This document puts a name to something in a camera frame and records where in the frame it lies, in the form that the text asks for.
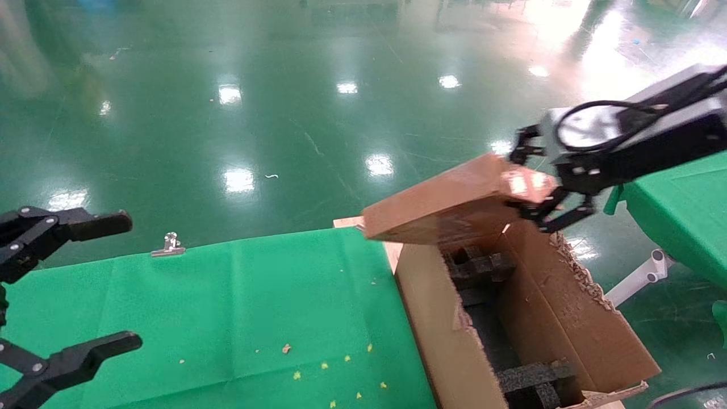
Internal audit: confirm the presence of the green table cloth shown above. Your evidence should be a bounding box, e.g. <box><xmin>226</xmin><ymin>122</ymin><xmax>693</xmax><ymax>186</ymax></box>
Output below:
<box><xmin>0</xmin><ymin>227</ymin><xmax>438</xmax><ymax>409</ymax></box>
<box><xmin>604</xmin><ymin>151</ymin><xmax>727</xmax><ymax>291</ymax></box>

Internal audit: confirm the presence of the white metal pipe leg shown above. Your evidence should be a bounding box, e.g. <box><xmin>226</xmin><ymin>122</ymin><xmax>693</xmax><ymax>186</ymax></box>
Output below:
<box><xmin>605</xmin><ymin>248</ymin><xmax>675</xmax><ymax>308</ymax></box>

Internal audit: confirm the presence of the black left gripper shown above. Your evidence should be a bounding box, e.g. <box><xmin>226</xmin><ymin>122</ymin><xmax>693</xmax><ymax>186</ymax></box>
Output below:
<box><xmin>0</xmin><ymin>206</ymin><xmax>143</xmax><ymax>409</ymax></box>

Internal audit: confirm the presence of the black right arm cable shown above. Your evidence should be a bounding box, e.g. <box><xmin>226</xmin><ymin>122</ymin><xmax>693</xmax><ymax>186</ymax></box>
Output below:
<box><xmin>555</xmin><ymin>68</ymin><xmax>727</xmax><ymax>154</ymax></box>

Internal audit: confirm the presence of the large open brown carton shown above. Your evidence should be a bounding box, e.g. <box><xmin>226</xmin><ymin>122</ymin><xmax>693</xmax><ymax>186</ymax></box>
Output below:
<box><xmin>394</xmin><ymin>219</ymin><xmax>662</xmax><ymax>409</ymax></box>

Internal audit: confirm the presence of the black foam insert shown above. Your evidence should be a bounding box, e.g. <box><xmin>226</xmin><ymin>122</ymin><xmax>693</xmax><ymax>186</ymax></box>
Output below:
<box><xmin>495</xmin><ymin>361</ymin><xmax>577</xmax><ymax>409</ymax></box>
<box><xmin>443</xmin><ymin>245</ymin><xmax>517</xmax><ymax>290</ymax></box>

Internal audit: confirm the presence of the silver metal binder clip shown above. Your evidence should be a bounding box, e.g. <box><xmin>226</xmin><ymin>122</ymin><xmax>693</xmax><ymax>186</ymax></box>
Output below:
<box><xmin>151</xmin><ymin>232</ymin><xmax>186</xmax><ymax>258</ymax></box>

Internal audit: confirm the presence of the small brown cardboard box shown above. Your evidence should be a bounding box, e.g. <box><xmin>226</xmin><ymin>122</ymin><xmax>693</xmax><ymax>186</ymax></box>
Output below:
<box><xmin>361</xmin><ymin>152</ymin><xmax>560</xmax><ymax>246</ymax></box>

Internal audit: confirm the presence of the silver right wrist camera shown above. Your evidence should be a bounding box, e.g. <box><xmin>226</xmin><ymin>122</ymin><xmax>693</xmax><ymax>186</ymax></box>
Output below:
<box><xmin>538</xmin><ymin>64</ymin><xmax>727</xmax><ymax>155</ymax></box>

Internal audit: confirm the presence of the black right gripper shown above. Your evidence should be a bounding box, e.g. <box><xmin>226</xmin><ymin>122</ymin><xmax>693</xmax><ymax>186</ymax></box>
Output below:
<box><xmin>507</xmin><ymin>114</ymin><xmax>727</xmax><ymax>235</ymax></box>

